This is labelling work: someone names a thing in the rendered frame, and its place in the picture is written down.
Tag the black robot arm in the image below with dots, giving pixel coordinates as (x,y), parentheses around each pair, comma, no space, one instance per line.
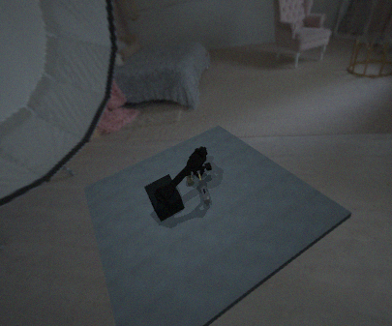
(196,160)

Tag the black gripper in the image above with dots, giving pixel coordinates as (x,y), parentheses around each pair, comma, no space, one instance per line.
(201,169)

